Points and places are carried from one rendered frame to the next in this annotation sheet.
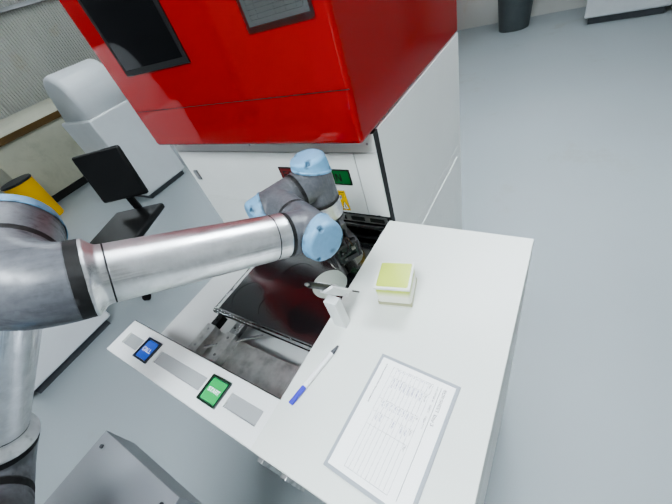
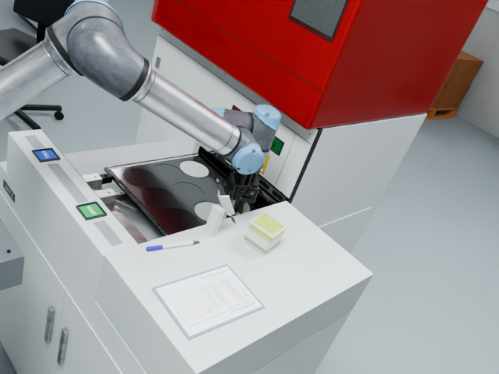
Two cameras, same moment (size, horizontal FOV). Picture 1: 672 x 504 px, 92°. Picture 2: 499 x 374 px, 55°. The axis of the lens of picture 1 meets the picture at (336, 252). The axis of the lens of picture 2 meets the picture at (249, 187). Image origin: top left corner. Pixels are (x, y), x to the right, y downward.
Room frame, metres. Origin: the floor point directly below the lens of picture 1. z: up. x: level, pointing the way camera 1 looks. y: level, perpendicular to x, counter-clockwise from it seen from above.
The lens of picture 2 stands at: (-0.57, 0.12, 1.72)
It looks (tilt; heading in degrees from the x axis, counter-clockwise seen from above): 30 degrees down; 353
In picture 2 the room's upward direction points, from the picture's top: 20 degrees clockwise
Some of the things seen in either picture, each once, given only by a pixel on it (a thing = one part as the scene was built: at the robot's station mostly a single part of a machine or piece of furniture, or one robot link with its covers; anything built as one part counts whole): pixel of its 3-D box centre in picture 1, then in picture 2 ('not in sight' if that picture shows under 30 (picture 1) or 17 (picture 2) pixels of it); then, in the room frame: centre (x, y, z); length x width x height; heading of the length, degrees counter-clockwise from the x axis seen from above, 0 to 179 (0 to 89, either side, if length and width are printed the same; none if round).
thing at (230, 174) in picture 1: (276, 191); (214, 121); (0.99, 0.11, 1.02); 0.81 x 0.03 x 0.40; 46
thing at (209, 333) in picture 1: (204, 338); (86, 181); (0.60, 0.42, 0.89); 0.08 x 0.03 x 0.03; 136
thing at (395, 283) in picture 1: (396, 284); (264, 234); (0.45, -0.09, 1.00); 0.07 x 0.07 x 0.07; 58
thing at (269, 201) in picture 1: (279, 208); (230, 127); (0.56, 0.07, 1.21); 0.11 x 0.11 x 0.08; 23
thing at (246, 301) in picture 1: (297, 277); (187, 192); (0.69, 0.13, 0.90); 0.34 x 0.34 x 0.01; 46
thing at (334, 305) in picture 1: (337, 298); (221, 211); (0.44, 0.03, 1.03); 0.06 x 0.04 x 0.13; 136
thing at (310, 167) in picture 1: (313, 179); (261, 128); (0.61, -0.01, 1.21); 0.09 x 0.08 x 0.11; 113
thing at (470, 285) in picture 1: (413, 349); (244, 285); (0.35, -0.08, 0.89); 0.62 x 0.35 x 0.14; 136
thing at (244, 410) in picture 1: (196, 383); (64, 204); (0.48, 0.43, 0.89); 0.55 x 0.09 x 0.14; 46
